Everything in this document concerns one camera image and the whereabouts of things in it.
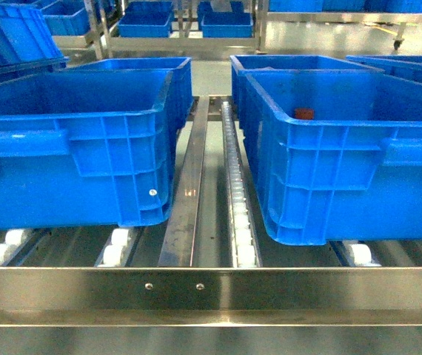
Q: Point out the orange cap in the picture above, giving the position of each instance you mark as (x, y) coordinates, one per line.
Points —
(304, 114)

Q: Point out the stainless steel roller shelf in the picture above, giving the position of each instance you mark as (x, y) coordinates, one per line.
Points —
(179, 292)

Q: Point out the blue bin rear right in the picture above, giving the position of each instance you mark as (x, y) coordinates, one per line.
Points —
(244, 64)

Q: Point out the blue bin front left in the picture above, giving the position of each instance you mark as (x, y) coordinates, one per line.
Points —
(86, 148)

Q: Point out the small blue tray right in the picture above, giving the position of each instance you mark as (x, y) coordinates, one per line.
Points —
(234, 24)

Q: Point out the small blue tray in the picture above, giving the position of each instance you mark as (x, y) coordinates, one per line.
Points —
(234, 24)
(147, 19)

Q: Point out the blue bin front right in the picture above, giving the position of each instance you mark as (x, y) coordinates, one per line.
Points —
(354, 172)

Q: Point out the small blue tray left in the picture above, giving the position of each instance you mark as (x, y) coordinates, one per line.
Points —
(147, 19)

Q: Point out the tilted blue bin far left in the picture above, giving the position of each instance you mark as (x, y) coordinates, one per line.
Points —
(26, 44)

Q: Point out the blue bin far right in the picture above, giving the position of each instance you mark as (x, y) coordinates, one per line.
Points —
(402, 66)

